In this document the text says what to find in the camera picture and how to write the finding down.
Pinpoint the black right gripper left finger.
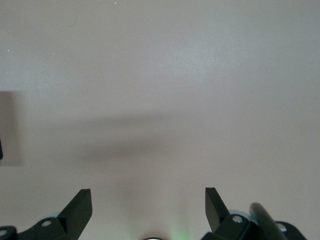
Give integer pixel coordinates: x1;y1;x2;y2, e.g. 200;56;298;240
0;188;93;240

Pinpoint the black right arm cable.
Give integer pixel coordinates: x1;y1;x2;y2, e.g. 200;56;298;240
249;202;287;240

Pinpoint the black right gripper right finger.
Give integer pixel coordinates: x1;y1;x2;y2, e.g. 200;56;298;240
201;187;307;240

